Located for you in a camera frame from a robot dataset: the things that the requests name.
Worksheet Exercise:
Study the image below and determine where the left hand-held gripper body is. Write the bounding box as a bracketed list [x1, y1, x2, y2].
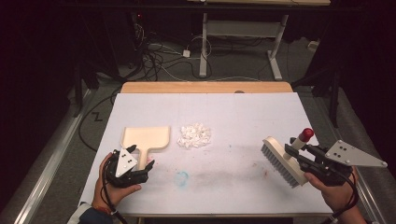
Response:
[105, 147, 149, 189]

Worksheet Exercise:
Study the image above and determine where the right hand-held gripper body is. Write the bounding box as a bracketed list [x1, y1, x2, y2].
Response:
[296, 139, 389, 188]

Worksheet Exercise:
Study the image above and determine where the white brush with red-tipped handle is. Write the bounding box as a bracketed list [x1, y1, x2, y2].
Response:
[260, 127, 315, 189]

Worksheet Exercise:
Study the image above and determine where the beige plastic dustpan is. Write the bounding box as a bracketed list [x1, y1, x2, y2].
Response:
[120, 125, 172, 171]

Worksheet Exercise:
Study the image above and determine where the person's left hand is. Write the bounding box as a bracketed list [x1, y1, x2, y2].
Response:
[92, 152, 143, 213]

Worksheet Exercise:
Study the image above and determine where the person's right hand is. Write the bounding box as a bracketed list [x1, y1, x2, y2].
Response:
[304, 166, 360, 213]

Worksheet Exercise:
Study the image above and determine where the pile of white paper scraps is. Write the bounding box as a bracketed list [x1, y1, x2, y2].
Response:
[176, 122, 212, 150]

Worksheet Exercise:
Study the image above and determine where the white table mat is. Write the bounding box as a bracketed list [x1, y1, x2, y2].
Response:
[78, 91, 334, 217]

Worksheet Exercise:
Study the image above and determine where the white power strip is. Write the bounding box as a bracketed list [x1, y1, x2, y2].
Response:
[307, 39, 321, 53]

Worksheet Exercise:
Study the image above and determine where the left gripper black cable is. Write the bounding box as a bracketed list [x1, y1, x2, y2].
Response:
[102, 160, 129, 224]

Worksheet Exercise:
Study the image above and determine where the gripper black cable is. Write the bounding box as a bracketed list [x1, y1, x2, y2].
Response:
[321, 167, 360, 224]
[102, 160, 129, 224]

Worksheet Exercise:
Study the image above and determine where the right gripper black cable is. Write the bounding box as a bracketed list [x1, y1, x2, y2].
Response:
[321, 167, 360, 224]

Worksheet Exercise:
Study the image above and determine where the aluminium floor rail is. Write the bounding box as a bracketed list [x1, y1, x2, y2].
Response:
[311, 92, 389, 224]
[12, 89, 96, 224]

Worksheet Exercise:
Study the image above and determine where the black floor cable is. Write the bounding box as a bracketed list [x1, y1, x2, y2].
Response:
[77, 88, 123, 154]

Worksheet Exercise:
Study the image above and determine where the tangle of floor cables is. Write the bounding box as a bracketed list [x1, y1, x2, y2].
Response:
[129, 22, 204, 82]

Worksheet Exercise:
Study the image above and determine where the white metal desk frame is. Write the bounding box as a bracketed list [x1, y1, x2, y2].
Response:
[198, 11, 290, 81]

